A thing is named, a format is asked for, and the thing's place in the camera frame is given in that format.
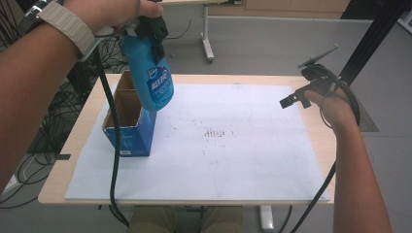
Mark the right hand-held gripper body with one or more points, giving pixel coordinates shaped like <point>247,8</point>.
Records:
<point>320,76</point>

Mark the blue spray bottle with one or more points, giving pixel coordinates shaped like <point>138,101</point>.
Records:
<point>145,90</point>

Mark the blue cardboard box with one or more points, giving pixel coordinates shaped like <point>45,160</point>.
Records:
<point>136,136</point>

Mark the person's right hand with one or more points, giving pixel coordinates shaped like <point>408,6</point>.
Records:
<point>336,108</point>

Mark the person's left hand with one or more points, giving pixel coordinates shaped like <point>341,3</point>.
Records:
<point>110,13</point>

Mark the white background desk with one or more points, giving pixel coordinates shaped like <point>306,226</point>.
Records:
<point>205,35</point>

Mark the grey floor plate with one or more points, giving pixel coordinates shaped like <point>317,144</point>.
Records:
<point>369,123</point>

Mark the wooden cabinet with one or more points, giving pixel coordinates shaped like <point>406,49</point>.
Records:
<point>291,8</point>

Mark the wristwatch with white band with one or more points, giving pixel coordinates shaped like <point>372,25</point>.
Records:
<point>68,24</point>

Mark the white paper mat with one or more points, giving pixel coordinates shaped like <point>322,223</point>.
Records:
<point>226,168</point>

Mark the white table leg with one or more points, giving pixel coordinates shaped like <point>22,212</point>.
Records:
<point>266,217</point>

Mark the person's right leg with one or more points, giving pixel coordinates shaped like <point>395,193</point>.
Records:
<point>222,220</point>

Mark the person's leg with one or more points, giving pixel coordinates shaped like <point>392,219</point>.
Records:
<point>222,220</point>
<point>150,220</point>

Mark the black floor base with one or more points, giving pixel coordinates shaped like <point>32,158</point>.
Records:
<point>45,142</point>

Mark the person's left leg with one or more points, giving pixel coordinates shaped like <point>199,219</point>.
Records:
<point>150,220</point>

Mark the black frame post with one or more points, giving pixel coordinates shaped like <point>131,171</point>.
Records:
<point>372,35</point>
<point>81,81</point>

